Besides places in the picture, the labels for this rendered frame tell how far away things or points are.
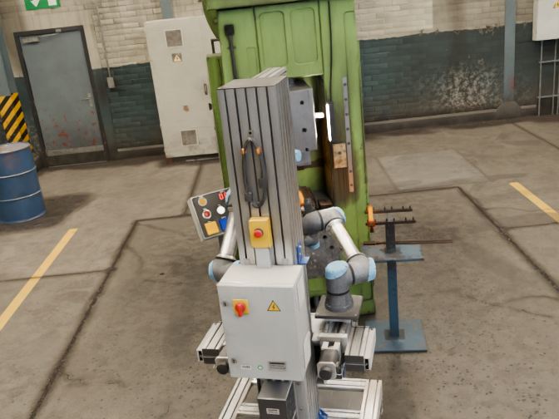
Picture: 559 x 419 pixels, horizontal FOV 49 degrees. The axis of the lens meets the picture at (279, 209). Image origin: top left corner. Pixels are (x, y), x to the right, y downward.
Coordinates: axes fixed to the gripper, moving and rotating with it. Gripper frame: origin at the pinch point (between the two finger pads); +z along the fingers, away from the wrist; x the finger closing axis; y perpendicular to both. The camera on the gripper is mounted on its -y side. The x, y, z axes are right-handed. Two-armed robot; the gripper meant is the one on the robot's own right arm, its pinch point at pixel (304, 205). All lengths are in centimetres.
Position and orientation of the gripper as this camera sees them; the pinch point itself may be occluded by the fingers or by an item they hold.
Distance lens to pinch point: 409.8
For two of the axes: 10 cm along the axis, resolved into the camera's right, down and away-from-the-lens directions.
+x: 9.9, -1.3, 0.6
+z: -1.0, -3.1, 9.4
